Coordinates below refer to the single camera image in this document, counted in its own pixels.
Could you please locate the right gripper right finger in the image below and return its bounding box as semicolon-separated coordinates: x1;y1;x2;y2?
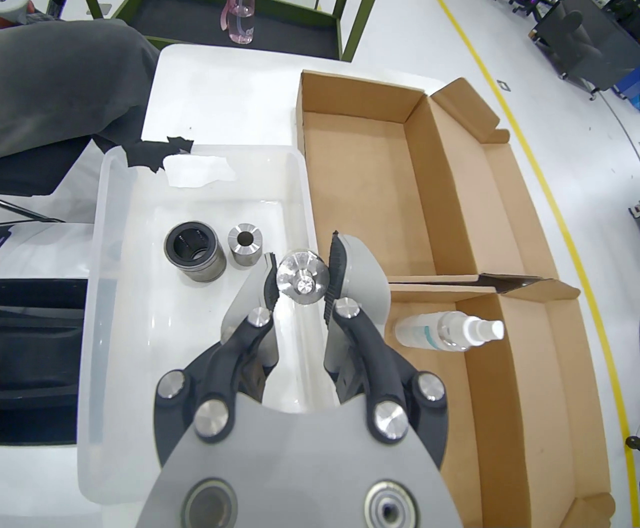
322;230;449;473

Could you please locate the small spray bottle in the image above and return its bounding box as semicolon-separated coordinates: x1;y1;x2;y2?
395;311;506;352

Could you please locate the deep clear plastic tray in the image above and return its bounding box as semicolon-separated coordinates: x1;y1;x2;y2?
76;145;342;506

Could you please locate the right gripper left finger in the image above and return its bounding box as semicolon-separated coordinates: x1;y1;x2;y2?
154;252;281;470

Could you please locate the stepped metal shaft piece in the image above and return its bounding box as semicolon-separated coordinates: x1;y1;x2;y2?
276;248;331;307

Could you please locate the green framed dark table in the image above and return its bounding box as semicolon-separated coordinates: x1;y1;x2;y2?
85;0;362;63

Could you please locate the pink drinking bottle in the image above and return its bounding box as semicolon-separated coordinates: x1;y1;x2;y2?
220;0;256;44

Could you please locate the shallow cardboard box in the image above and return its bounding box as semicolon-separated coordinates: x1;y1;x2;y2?
387;275;617;528
295;70;582;301

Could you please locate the small metal bush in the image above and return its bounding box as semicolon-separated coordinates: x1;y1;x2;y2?
228;222;261;270

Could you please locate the large metal bush black bore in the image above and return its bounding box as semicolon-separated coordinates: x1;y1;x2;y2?
164;223;227;284

